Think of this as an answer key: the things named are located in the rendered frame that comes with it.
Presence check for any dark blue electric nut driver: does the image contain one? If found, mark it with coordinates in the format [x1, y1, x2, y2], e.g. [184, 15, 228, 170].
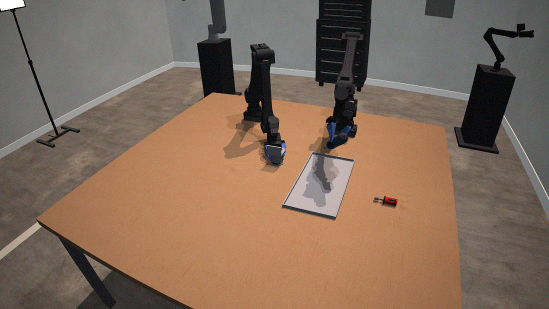
[324, 133, 348, 150]

